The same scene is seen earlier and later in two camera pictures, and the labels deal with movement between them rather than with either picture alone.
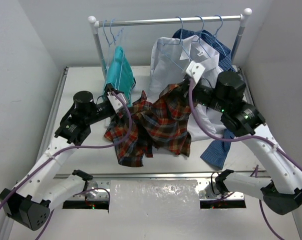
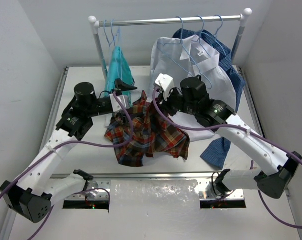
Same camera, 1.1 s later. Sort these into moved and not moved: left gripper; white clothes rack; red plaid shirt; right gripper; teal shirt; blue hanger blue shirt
Moved: left gripper; right gripper
Not moved: teal shirt; white clothes rack; blue hanger blue shirt; red plaid shirt
